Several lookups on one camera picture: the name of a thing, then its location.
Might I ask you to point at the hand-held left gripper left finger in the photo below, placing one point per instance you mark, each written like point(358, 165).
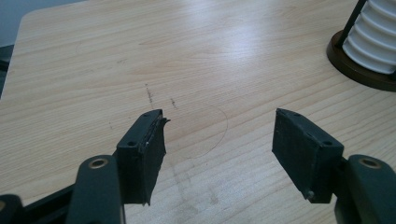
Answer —
point(140, 158)

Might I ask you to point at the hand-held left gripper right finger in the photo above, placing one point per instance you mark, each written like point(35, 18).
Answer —
point(306, 155)

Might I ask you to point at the white ribbed object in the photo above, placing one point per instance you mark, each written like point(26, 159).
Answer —
point(348, 67)

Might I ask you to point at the stack of white paper cups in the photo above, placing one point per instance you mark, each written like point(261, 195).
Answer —
point(375, 37)

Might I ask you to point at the dark object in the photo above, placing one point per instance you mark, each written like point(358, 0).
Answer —
point(5, 68)

